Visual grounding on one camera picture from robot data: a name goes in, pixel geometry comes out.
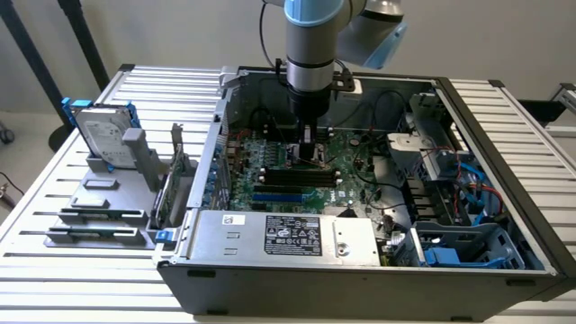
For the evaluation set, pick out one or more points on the black expansion slot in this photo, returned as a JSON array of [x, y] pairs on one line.
[[276, 189]]

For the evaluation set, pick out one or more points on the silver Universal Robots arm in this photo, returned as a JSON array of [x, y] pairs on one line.
[[311, 37]]

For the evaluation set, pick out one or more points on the open black PC case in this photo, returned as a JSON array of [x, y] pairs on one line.
[[360, 290]]

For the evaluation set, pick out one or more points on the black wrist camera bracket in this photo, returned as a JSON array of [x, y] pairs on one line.
[[344, 82]]

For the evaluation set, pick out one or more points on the blue case latch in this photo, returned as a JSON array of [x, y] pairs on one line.
[[164, 236]]

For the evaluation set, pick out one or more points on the green graphics card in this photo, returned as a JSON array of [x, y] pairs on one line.
[[174, 182]]

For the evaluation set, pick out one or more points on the black RAM slot bank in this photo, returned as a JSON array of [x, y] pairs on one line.
[[299, 177]]

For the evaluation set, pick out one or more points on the grey metal drive cage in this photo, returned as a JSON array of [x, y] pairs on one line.
[[419, 148]]

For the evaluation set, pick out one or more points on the disk bay with blue clip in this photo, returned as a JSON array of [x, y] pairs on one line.
[[468, 246]]

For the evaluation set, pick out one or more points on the black box on frame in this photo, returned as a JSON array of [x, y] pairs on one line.
[[540, 113]]

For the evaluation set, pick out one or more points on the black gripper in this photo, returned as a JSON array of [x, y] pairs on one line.
[[310, 103]]

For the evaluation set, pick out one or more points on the black caster wheel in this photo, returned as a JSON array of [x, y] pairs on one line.
[[6, 134]]

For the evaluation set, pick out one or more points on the grey parts rack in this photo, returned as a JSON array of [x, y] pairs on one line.
[[103, 199]]

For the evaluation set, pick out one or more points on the blue expansion slot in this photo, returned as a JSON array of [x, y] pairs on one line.
[[276, 198]]

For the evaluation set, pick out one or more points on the green motherboard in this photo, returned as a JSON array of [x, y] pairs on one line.
[[288, 206]]

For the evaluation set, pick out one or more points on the silver power supply unit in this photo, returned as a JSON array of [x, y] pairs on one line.
[[252, 238]]

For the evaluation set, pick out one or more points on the black stand post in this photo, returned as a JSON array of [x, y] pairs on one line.
[[87, 40], [27, 57]]

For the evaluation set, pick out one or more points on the CPU socket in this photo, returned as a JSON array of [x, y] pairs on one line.
[[324, 153]]

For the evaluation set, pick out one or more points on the hard disk with blue caddy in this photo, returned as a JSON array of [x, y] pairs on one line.
[[103, 135]]

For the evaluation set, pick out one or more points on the aluminium profile frame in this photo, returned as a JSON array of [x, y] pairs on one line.
[[563, 108]]

